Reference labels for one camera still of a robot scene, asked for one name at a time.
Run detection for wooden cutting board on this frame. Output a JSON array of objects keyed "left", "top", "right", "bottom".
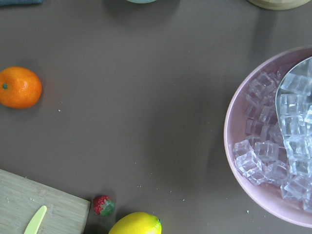
[{"left": 0, "top": 170, "right": 90, "bottom": 234}]

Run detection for wooden cup stand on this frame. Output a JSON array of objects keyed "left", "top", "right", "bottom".
[{"left": 248, "top": 0, "right": 311, "bottom": 10}]

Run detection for metal ice scoop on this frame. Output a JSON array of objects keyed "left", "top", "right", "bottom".
[{"left": 275, "top": 57, "right": 312, "bottom": 177}]

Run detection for clear ice cubes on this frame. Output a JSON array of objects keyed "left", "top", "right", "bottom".
[{"left": 233, "top": 66, "right": 312, "bottom": 212}]

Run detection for green bowl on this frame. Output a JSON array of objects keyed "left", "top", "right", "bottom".
[{"left": 127, "top": 0, "right": 156, "bottom": 4}]

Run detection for orange mandarin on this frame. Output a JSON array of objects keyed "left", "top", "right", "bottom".
[{"left": 0, "top": 66, "right": 42, "bottom": 109}]

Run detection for pink bowl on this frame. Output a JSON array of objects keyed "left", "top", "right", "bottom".
[{"left": 223, "top": 45, "right": 312, "bottom": 228}]

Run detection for yellow plastic knife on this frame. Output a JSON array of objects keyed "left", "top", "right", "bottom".
[{"left": 24, "top": 205, "right": 47, "bottom": 234}]

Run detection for grey cloth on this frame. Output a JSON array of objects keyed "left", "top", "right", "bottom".
[{"left": 0, "top": 0, "right": 43, "bottom": 6}]

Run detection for red strawberry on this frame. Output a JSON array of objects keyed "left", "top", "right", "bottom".
[{"left": 93, "top": 195, "right": 115, "bottom": 216}]

